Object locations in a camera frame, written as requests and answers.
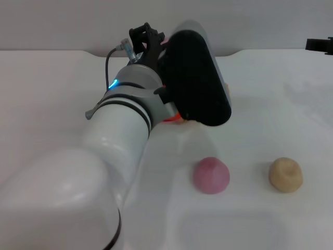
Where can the pink round bun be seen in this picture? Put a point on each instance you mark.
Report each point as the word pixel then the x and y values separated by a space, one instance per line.
pixel 211 175

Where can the long beige bread loaf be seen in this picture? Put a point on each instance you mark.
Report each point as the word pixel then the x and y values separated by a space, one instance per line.
pixel 188 122

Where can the silver left camera bracket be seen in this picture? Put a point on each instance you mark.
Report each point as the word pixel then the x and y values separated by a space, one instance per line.
pixel 169 109

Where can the beige round bun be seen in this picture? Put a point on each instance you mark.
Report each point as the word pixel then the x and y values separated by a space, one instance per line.
pixel 286 175

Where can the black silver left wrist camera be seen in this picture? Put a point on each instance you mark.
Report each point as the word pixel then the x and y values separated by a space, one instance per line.
pixel 195 78

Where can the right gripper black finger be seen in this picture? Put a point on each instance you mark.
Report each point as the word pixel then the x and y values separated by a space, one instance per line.
pixel 318 45

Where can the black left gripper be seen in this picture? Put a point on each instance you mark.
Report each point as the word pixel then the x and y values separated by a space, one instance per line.
pixel 151 58

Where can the orange toy fruit with stem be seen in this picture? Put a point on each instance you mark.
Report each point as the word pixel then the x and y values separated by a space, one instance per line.
pixel 171 119

